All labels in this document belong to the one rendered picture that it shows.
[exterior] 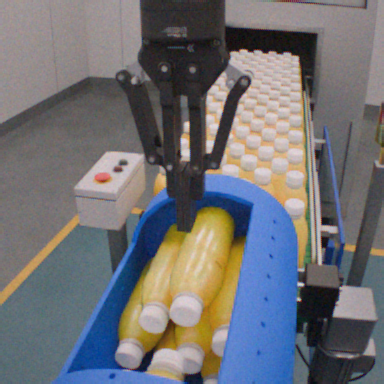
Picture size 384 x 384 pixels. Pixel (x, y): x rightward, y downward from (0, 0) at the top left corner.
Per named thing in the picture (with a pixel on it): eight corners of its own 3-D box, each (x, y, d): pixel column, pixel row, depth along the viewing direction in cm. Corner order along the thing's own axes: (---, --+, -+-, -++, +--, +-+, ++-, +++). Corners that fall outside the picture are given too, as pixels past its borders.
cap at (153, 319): (171, 311, 59) (168, 321, 58) (164, 328, 61) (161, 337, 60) (145, 301, 60) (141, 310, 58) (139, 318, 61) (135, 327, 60)
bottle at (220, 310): (275, 253, 72) (266, 343, 55) (245, 275, 75) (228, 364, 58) (244, 226, 70) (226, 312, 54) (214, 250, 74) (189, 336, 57)
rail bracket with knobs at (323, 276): (288, 320, 87) (295, 283, 82) (290, 297, 93) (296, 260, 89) (335, 325, 85) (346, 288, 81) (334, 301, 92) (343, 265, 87)
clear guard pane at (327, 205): (309, 369, 126) (341, 244, 103) (309, 229, 193) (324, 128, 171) (311, 369, 126) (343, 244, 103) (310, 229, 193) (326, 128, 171)
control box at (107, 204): (79, 225, 100) (73, 186, 95) (110, 185, 117) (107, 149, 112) (119, 231, 98) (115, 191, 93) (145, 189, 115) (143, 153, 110)
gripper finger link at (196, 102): (192, 53, 41) (207, 54, 41) (196, 160, 46) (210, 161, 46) (183, 62, 38) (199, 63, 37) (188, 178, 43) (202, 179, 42)
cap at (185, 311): (184, 321, 57) (181, 330, 55) (166, 301, 56) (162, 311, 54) (208, 312, 55) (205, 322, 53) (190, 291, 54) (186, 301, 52)
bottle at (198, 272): (209, 248, 74) (182, 333, 58) (183, 216, 72) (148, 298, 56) (244, 230, 71) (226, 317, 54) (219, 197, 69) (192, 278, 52)
